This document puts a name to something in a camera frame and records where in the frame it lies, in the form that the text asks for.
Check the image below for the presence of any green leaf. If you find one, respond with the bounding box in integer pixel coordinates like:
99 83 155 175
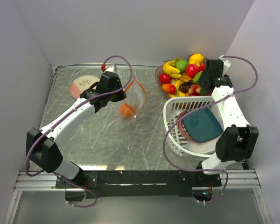
193 71 202 83

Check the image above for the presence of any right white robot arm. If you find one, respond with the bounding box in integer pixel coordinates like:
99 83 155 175
195 56 259 186

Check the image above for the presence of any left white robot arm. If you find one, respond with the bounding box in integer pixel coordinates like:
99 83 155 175
25 71 126 188

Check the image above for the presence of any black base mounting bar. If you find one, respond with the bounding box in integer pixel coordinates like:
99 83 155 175
55 170 222 202

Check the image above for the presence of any aluminium frame rail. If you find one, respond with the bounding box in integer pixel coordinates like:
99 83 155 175
13 169 262 191

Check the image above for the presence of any yellow lemon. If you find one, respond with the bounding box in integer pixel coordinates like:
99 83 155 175
189 53 204 63

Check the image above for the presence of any white plate in basket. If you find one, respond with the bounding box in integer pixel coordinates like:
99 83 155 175
185 140 216 154

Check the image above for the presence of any pink and cream plate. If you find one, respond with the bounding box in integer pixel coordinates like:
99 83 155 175
70 75 99 99

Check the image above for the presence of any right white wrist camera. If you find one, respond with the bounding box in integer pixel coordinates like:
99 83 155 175
218 55 231 76

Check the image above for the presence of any yellow banana bunch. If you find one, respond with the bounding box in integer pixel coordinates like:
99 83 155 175
163 60 182 79

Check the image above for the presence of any red apple front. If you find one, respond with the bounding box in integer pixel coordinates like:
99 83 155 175
159 73 172 84

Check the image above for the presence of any white plastic dish basket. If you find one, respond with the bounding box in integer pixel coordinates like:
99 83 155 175
162 95 227 158

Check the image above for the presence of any clear brown fruit bowl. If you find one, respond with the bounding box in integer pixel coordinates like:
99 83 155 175
154 56 226 98

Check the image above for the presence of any teal plate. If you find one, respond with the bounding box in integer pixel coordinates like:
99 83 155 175
182 108 223 143

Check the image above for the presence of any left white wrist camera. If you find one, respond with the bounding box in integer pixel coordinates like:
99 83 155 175
101 64 118 73

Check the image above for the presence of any clear orange zip top bag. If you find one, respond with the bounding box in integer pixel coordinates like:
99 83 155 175
115 78 147 130

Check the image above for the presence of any pink plate in basket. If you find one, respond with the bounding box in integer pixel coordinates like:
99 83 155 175
177 110 195 142

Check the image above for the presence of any orange fruit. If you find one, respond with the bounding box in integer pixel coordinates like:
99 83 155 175
119 104 133 118

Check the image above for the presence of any red apple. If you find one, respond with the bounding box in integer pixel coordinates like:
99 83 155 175
185 64 200 77
159 73 172 84

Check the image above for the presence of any dark purple plum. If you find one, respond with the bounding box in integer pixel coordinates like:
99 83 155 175
179 82 192 93

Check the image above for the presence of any lychee cluster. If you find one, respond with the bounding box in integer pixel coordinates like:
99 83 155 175
185 84 201 96

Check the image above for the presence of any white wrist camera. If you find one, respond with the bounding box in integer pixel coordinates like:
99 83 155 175
218 55 231 76
101 64 118 73

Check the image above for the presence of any tan ginger root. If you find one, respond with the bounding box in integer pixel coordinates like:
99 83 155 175
180 73 192 82

